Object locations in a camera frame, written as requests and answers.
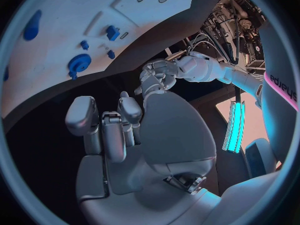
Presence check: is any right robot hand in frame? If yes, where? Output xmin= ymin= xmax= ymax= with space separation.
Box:
xmin=64 ymin=90 xmax=223 ymax=225

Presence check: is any white cable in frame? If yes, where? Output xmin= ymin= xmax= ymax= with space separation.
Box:
xmin=188 ymin=32 xmax=215 ymax=52
xmin=190 ymin=40 xmax=227 ymax=62

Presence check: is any equipment rack with black cables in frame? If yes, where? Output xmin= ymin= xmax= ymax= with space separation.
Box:
xmin=198 ymin=0 xmax=269 ymax=74

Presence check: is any white task board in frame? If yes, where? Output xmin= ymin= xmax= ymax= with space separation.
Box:
xmin=0 ymin=0 xmax=196 ymax=119

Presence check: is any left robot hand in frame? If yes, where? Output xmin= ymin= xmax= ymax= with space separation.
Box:
xmin=133 ymin=58 xmax=179 ymax=97

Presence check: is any blue block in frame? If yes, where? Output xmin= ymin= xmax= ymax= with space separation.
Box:
xmin=105 ymin=25 xmax=122 ymax=42

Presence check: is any glowing light bar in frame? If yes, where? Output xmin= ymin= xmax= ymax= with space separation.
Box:
xmin=221 ymin=100 xmax=247 ymax=154

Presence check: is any blue long cylinder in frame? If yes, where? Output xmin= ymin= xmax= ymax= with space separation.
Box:
xmin=22 ymin=9 xmax=43 ymax=42

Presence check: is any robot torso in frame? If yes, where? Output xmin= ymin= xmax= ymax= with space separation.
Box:
xmin=258 ymin=20 xmax=300 ymax=171

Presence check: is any blue gear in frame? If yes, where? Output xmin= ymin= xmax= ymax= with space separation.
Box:
xmin=67 ymin=53 xmax=93 ymax=74

